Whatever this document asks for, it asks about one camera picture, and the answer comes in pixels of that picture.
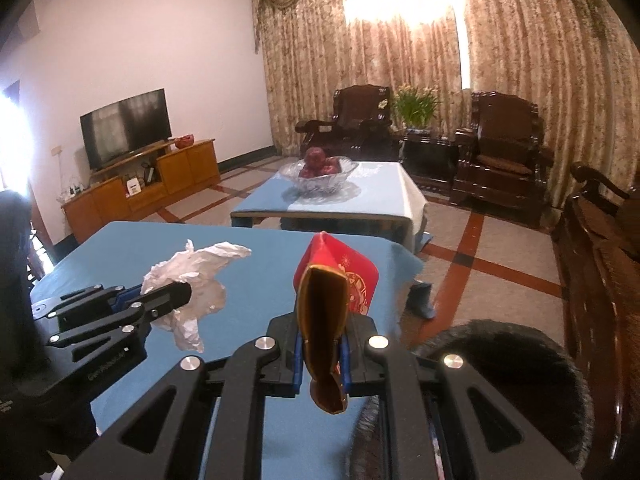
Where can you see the red gold paper packet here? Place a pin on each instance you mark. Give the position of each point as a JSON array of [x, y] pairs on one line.
[[325, 300]]

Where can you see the red bowl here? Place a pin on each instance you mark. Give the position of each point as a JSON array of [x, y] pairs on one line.
[[184, 141]]

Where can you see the dark wooden sofa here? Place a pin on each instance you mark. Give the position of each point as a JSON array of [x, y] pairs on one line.
[[600, 280]]

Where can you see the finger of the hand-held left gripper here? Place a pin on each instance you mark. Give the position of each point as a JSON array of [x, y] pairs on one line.
[[167, 297], [85, 302]]

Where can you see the green potted plant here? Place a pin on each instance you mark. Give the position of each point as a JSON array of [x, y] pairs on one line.
[[415, 107]]

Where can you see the dark wooden side table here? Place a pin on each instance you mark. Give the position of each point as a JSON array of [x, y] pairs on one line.
[[430, 157]]

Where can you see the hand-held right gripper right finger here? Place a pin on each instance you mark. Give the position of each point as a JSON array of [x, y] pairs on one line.
[[360, 355]]

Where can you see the wall outlet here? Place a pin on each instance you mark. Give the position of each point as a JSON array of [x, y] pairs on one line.
[[57, 149]]

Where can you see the wooden television cabinet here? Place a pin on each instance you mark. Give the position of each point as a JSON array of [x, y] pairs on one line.
[[190, 165]]

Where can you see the dark wooden chair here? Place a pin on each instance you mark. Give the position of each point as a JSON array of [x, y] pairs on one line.
[[40, 260]]

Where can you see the red apple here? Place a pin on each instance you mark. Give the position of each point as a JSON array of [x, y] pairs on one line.
[[315, 156], [306, 172], [331, 167]]

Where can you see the glass fruit bowl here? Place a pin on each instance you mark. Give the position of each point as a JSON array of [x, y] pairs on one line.
[[320, 185]]

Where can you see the dark wooden armchair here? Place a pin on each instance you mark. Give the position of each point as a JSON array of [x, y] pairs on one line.
[[355, 115], [502, 145]]

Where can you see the patterned beige curtain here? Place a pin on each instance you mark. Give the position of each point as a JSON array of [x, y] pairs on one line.
[[310, 50]]

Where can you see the white paper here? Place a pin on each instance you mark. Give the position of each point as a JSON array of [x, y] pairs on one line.
[[200, 270]]

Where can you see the cloth covered coffee table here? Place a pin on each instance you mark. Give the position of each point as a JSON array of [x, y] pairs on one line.
[[380, 195]]

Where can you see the small white box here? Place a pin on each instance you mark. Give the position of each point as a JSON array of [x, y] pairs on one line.
[[133, 187]]

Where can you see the flat screen television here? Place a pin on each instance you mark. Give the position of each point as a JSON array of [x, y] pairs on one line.
[[125, 127]]

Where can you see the black round bin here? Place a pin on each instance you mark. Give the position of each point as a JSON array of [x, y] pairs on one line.
[[500, 360]]

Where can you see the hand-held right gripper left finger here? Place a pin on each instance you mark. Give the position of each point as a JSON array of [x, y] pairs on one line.
[[298, 360]]

